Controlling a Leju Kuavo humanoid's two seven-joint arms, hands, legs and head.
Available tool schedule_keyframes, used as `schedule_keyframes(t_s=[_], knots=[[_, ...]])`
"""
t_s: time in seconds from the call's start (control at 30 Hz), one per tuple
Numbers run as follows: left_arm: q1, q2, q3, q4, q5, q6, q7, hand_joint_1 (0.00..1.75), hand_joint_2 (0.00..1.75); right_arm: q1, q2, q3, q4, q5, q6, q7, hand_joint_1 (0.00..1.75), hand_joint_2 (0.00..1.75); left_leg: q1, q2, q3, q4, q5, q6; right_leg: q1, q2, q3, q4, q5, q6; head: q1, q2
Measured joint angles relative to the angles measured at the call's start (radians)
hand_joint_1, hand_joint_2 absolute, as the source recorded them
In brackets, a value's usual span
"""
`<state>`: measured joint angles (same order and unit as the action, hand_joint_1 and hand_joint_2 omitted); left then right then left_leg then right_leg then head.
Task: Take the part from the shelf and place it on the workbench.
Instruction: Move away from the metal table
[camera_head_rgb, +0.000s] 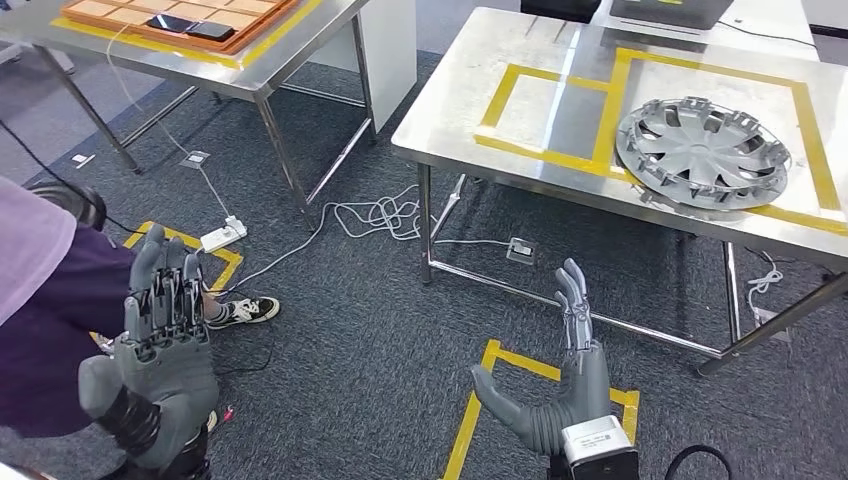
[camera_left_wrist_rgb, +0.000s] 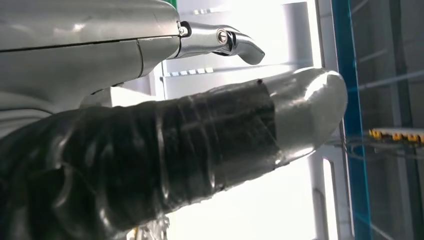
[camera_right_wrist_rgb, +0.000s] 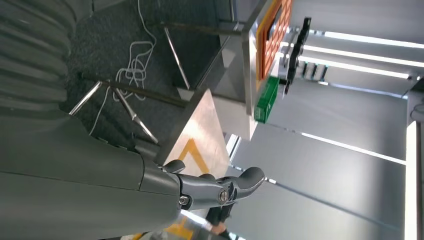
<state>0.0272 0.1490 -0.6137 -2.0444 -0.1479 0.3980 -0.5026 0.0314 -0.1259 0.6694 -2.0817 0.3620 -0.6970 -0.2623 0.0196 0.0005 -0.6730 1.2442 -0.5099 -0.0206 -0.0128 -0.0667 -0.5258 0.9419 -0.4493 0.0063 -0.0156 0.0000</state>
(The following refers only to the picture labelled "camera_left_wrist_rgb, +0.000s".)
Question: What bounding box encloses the blue gantry frame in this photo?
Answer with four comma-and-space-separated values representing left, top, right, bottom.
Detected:
331, 0, 375, 240

